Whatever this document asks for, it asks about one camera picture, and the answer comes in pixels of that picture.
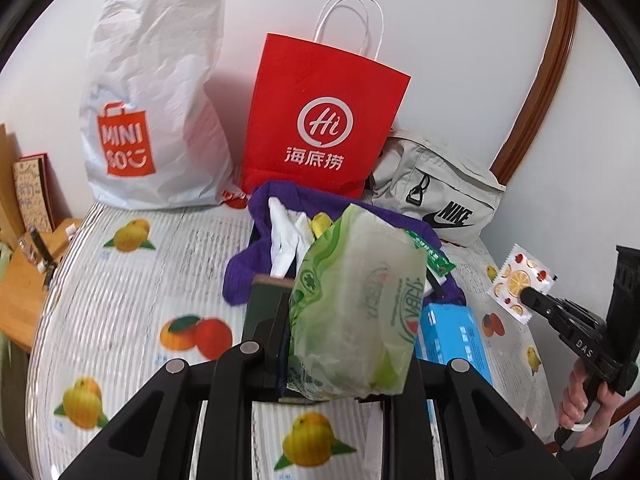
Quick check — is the wooden side table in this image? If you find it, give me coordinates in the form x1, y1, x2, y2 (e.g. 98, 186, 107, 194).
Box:
7, 217, 83, 351

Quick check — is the tall brown cardboard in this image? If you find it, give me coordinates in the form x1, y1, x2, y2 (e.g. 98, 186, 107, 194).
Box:
0, 122, 26, 241

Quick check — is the small black object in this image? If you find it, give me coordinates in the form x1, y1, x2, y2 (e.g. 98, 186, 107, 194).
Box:
27, 225, 56, 272

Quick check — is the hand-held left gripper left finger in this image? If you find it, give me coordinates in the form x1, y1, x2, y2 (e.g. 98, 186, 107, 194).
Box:
59, 304, 293, 480

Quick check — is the dark green box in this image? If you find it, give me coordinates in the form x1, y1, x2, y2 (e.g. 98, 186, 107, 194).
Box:
241, 274, 295, 351

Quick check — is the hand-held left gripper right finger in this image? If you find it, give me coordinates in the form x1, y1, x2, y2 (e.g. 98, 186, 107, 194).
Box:
379, 358, 576, 480

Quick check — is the person's right hand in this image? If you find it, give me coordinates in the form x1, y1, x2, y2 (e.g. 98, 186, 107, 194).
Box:
557, 360, 626, 431

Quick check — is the red paper bag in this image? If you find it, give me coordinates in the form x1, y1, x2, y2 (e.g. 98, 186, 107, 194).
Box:
241, 0, 412, 200

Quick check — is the person's right forearm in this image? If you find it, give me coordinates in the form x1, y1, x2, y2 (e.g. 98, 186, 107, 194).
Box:
550, 407, 640, 480

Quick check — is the white crumpled cloth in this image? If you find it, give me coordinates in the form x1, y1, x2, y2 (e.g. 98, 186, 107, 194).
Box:
269, 196, 315, 278

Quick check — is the fruit print table cover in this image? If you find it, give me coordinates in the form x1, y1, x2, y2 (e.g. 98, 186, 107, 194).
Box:
27, 200, 566, 480

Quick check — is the brown wooden frame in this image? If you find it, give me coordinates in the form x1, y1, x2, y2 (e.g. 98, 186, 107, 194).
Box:
489, 0, 580, 186

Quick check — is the yellow cloth item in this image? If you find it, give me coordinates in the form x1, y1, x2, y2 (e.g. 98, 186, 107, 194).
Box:
311, 212, 335, 238

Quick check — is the patterned brown box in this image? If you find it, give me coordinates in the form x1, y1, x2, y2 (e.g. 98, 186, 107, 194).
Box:
12, 154, 57, 233

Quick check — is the green tissue pack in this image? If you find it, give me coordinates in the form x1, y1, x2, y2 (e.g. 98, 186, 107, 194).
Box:
286, 203, 456, 402

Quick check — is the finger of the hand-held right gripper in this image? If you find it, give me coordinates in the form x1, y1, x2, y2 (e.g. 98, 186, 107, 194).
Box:
520, 284, 596, 336

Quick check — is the grey waist bag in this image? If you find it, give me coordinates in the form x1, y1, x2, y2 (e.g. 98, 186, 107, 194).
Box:
370, 130, 507, 247

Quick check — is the blue box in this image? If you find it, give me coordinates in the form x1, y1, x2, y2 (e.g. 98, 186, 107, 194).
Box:
412, 302, 496, 386

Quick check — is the white plastic shopping bag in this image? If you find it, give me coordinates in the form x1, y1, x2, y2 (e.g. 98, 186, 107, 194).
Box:
80, 0, 236, 211

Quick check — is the purple cloth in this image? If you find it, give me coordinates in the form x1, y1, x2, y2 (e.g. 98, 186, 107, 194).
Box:
223, 180, 466, 308

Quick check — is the fruit print packet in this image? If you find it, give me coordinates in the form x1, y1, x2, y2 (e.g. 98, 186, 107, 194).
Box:
487, 243, 557, 323

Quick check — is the small red white packet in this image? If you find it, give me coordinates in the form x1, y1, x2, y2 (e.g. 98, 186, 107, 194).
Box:
220, 187, 251, 209

